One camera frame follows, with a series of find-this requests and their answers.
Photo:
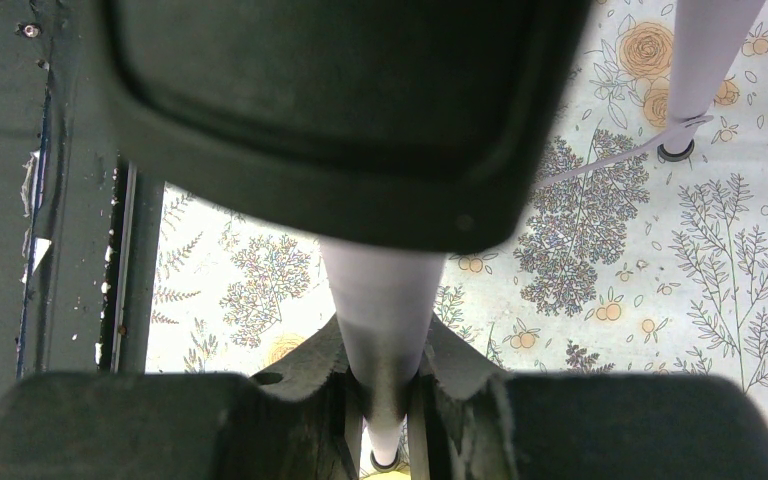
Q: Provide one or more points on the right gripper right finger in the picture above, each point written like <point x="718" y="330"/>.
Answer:
<point x="471" y="419"/>

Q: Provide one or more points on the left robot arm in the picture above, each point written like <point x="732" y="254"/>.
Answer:
<point x="415" y="125"/>

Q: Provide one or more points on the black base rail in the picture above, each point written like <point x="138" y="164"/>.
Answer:
<point x="79" y="225"/>

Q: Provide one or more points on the yellow sheet music page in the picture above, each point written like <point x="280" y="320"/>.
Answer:
<point x="394" y="474"/>

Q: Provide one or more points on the pink music stand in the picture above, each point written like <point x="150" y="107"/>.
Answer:
<point x="384" y="297"/>

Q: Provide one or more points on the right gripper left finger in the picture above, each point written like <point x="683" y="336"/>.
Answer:
<point x="295" y="419"/>

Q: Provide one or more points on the floral table mat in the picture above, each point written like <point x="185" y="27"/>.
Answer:
<point x="645" y="265"/>

